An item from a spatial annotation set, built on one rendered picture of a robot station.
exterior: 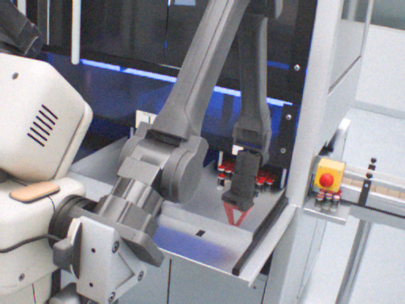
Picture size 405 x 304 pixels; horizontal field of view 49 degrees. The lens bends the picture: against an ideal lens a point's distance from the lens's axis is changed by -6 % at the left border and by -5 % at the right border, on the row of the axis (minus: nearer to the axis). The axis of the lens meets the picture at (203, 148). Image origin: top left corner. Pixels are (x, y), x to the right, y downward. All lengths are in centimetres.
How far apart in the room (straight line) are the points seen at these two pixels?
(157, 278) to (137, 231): 120
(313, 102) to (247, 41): 42
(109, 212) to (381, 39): 540
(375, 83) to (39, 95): 549
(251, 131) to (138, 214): 54
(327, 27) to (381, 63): 467
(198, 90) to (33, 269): 34
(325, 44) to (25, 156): 85
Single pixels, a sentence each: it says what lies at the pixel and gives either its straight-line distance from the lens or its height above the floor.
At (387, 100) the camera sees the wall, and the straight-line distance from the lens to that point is 596.
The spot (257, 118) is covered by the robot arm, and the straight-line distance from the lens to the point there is 103.
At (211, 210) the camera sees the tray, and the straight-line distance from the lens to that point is 128.
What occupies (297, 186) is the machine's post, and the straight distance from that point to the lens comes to 135.
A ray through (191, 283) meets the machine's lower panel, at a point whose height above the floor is 46.
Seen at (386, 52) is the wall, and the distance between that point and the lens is 586.
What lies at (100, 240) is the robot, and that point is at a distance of 56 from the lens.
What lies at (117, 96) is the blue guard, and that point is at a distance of 153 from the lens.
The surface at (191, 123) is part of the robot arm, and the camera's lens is 66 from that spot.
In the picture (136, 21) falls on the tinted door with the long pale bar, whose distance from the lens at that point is 146.
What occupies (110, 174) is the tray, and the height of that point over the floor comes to 88.
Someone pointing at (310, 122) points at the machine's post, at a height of 114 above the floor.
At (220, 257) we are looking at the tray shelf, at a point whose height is 88.
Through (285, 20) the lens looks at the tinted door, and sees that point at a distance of 126.
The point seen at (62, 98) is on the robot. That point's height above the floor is 134.
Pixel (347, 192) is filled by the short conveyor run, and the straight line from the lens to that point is 145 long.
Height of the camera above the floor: 153
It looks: 23 degrees down
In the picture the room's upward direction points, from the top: 6 degrees clockwise
